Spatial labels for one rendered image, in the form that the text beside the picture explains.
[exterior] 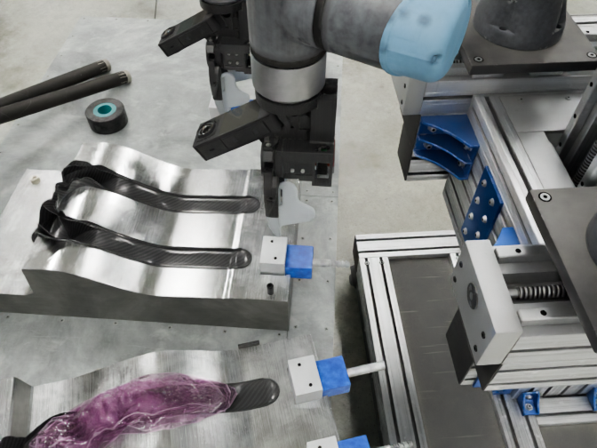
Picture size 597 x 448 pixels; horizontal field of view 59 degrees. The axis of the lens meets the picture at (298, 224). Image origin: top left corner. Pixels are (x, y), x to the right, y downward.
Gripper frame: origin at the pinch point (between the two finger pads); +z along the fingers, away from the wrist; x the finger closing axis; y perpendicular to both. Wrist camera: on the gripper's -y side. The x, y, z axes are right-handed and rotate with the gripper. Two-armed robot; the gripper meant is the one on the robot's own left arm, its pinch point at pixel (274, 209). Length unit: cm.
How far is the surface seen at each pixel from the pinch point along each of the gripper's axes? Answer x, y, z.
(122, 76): 52, -41, 18
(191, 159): 29.7, -20.7, 20.8
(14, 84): 155, -145, 101
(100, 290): -6.9, -25.1, 12.1
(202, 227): 6.0, -12.6, 12.4
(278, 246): 0.7, 0.1, 9.2
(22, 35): 197, -158, 101
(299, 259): -0.4, 3.3, 10.5
